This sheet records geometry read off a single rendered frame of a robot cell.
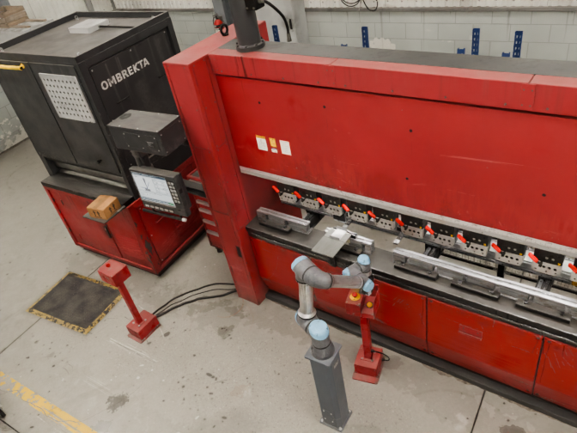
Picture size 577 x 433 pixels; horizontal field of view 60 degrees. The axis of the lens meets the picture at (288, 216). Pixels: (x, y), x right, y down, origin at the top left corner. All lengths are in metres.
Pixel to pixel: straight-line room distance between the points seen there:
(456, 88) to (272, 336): 2.65
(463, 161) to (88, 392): 3.47
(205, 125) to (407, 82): 1.49
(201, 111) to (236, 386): 2.14
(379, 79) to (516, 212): 1.04
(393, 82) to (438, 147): 0.44
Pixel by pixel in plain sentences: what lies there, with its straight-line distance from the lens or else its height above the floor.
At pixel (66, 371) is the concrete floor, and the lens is 4.96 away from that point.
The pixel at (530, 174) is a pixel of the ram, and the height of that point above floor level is 1.81.
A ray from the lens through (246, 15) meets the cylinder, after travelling 3.36.
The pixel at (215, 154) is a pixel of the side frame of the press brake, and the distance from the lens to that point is 3.70.
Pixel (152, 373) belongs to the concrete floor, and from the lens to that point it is 4.54.
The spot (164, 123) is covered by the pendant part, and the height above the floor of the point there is 1.95.
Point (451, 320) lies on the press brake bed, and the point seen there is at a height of 0.63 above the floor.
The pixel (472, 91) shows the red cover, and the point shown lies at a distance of 2.67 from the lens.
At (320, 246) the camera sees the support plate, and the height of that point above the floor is 1.00.
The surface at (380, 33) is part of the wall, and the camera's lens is 7.65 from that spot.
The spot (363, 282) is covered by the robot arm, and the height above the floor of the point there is 1.17.
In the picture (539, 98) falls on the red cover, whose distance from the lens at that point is 2.60.
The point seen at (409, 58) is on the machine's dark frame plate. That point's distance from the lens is 2.91.
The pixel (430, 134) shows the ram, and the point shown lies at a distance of 2.88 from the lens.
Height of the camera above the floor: 3.36
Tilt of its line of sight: 37 degrees down
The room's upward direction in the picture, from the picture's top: 12 degrees counter-clockwise
